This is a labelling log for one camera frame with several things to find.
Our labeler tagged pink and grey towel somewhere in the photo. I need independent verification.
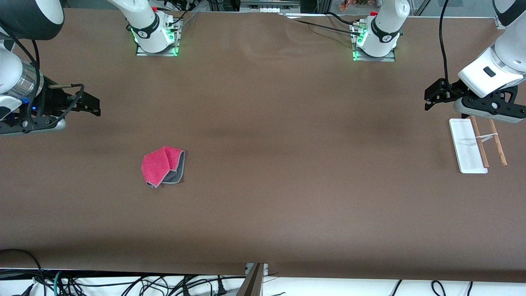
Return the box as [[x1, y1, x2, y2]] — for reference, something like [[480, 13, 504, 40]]
[[141, 146, 186, 188]]

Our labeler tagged orange background clutter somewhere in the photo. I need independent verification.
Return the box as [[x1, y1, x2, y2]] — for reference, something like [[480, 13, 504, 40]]
[[339, 0, 385, 11]]

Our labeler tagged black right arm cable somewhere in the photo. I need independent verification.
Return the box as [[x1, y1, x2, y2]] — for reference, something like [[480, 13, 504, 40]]
[[0, 25, 85, 124]]

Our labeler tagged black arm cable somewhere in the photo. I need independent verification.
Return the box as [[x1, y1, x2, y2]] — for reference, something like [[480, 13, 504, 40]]
[[0, 25, 85, 124], [438, 0, 470, 100]]

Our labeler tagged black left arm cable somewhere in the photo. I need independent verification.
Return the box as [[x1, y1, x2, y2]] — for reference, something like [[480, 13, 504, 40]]
[[438, 0, 470, 100]]

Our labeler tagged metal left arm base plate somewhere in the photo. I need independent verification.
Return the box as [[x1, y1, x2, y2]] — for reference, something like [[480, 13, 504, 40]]
[[350, 21, 397, 62]]

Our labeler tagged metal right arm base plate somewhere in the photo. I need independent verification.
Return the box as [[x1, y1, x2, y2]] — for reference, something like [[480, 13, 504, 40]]
[[136, 17, 182, 57]]

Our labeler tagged black table cable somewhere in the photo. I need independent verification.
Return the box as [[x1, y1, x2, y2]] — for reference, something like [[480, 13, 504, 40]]
[[286, 17, 365, 37], [327, 12, 363, 26]]

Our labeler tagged thick black floor cable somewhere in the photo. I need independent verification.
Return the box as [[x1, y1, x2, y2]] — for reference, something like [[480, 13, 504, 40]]
[[0, 248, 46, 296]]

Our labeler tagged black cable bundle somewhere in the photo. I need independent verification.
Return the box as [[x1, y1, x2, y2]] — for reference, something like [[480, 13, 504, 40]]
[[23, 273, 247, 296]]

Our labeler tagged small metal bracket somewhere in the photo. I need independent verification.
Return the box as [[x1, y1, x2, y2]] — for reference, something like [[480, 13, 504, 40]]
[[245, 263, 269, 277]]

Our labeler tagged wooden post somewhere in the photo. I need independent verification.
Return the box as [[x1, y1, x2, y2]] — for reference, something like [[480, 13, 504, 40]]
[[236, 263, 264, 296]]

